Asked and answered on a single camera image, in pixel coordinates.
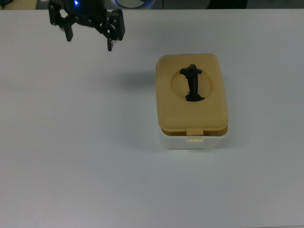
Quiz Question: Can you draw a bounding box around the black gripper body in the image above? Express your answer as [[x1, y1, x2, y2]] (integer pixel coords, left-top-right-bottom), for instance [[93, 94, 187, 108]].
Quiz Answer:
[[61, 0, 107, 29]]

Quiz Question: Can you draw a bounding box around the white round object blue rim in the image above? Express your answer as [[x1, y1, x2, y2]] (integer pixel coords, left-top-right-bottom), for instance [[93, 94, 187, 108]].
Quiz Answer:
[[114, 0, 156, 9]]

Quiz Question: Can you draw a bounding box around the brown desk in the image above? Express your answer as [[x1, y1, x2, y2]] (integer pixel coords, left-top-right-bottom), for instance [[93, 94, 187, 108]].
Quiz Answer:
[[0, 0, 38, 10]]

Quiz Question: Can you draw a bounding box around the white plastic tool case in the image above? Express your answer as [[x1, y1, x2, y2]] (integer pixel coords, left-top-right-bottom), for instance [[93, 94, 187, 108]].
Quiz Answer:
[[158, 127, 229, 150]]

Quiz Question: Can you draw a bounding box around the tan lid with black handle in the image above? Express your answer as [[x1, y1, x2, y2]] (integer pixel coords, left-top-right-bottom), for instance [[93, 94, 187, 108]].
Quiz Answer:
[[155, 53, 230, 137]]

